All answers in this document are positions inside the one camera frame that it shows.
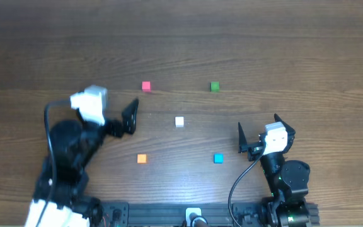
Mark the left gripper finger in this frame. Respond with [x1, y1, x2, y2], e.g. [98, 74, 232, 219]
[121, 98, 140, 136]

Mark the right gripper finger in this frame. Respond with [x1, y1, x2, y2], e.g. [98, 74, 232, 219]
[274, 113, 296, 148]
[237, 122, 250, 154]

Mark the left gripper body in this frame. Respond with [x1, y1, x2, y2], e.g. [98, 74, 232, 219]
[104, 118, 126, 139]

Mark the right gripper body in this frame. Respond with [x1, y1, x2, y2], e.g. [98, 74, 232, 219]
[246, 141, 266, 162]

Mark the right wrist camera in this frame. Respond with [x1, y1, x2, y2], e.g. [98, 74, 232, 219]
[259, 121, 289, 156]

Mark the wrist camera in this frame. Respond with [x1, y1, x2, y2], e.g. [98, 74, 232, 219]
[259, 121, 289, 156]
[70, 84, 109, 126]

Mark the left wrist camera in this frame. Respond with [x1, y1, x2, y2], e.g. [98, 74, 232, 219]
[70, 84, 109, 126]

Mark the black cable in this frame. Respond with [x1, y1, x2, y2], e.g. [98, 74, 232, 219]
[227, 148, 266, 227]
[35, 98, 74, 227]

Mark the mounting rail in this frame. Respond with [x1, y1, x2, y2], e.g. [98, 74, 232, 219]
[101, 201, 321, 227]

